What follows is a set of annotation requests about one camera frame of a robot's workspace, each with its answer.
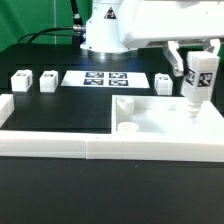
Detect white U-shaped obstacle wall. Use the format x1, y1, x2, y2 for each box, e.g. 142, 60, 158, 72
0, 94, 224, 162

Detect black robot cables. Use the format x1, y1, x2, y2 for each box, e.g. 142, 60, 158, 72
17, 0, 88, 44

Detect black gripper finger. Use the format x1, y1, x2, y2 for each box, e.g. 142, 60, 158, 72
207, 39, 221, 55
168, 41, 184, 77

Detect white sheet with AprilTags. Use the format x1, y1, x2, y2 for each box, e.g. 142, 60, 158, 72
61, 71, 150, 89

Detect white square tabletop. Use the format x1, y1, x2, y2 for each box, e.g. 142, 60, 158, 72
111, 95, 224, 136

